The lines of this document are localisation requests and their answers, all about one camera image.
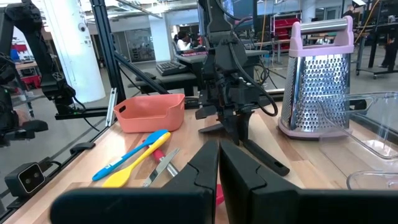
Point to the black desk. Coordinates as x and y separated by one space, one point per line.
174 79

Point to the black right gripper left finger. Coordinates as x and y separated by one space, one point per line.
140 208

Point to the black table-level camera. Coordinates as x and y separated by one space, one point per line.
25 180

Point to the dark monitor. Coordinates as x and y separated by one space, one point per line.
245 9

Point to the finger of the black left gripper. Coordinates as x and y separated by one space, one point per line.
231 130
245 124

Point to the metal box grater pink trim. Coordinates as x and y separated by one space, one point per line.
320 93

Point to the yellow silicone spatula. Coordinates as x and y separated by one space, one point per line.
118 178

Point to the black background robot arm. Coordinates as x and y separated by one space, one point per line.
31 37

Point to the blue silicone spatula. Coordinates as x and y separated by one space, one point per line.
124 159

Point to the clear plastic bin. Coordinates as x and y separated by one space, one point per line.
373 173
382 149

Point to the black diagonal frame brace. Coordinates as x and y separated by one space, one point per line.
140 74

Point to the black cart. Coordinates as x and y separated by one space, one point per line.
376 31

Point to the black horizontal frame bar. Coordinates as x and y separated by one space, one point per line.
81 113

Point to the black frame post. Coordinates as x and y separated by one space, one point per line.
107 56

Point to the black turner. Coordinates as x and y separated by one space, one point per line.
267 160

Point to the white pillar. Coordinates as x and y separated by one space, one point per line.
77 62

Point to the orange plastic basket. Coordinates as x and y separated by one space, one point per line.
149 115

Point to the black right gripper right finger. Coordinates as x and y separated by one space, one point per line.
295 208

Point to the person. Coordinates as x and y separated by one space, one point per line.
390 53
349 12
183 43

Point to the silver aluminium bracket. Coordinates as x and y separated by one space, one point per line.
111 107

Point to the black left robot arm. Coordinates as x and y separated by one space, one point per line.
217 18

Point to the black keyboard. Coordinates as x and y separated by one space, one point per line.
171 68

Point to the red storage shelf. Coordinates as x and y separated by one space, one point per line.
283 25

